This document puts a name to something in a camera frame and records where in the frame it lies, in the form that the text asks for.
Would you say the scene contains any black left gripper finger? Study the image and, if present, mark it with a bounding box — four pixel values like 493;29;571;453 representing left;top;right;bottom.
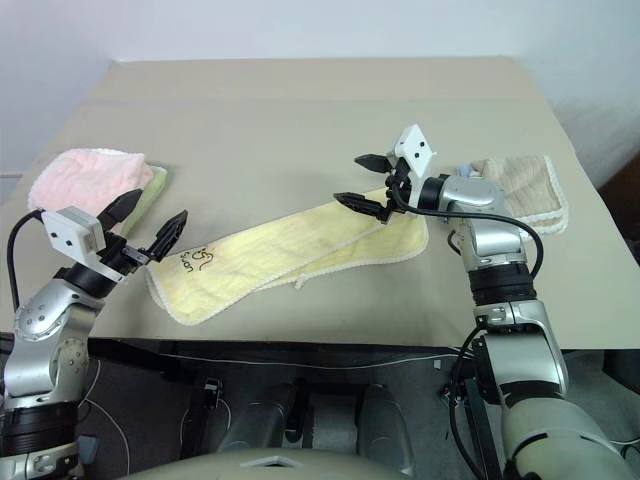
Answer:
146;209;190;264
96;189;144;234

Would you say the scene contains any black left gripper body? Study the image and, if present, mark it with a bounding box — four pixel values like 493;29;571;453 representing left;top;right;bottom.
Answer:
97;233;154;275

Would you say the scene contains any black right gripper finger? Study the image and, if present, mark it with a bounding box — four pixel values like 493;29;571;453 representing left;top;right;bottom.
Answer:
333;191;389;224
353;153;397;175

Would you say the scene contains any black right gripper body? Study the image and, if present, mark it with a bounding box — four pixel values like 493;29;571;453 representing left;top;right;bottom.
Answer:
378;156;412;224

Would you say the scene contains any yellow towel with white trim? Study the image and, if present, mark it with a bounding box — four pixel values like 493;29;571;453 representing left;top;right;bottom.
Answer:
144;188;430;327

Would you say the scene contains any green folded towel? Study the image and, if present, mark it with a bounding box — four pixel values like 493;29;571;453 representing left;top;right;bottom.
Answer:
115;160;171;240

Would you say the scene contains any pink fluffy folded towel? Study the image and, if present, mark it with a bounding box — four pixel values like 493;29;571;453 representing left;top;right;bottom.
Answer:
27;146;154;236

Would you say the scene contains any beige folded towel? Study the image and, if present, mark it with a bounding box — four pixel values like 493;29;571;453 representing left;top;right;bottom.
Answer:
469;153;571;236

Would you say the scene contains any dark rounded robot leg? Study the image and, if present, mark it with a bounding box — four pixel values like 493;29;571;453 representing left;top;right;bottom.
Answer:
214;382;309;454
307;380;417;480

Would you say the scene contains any grey robot torso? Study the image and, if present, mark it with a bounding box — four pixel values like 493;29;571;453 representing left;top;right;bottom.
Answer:
132;443;416;480

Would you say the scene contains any black metal table leg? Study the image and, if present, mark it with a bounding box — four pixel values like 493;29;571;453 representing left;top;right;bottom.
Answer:
462;377;505;480

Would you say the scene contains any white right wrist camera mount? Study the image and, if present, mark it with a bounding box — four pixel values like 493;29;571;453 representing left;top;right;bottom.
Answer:
391;123;440;211

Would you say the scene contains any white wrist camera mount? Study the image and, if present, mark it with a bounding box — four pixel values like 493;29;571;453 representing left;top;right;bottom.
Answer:
391;123;440;211
41;205;127;281

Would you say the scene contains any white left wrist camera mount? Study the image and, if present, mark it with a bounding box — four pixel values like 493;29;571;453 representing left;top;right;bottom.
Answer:
41;205;127;281

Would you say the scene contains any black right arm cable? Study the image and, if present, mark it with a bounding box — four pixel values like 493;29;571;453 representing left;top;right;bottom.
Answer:
387;179;545;291

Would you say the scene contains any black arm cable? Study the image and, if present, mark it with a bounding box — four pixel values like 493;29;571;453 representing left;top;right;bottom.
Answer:
387;179;545;291
6;209;46;309

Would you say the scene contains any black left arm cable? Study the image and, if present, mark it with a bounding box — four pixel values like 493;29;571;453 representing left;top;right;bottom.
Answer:
6;209;46;309

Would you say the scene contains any black strap buckle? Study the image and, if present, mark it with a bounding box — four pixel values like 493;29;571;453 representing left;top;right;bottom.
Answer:
202;377;225;409
439;382;469;406

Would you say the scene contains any thin white cable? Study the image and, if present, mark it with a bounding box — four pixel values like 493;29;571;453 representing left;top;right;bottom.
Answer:
157;347;474;372

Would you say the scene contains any black right shoulder cable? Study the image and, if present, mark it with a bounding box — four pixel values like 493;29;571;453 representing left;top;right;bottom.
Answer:
447;324;504;480

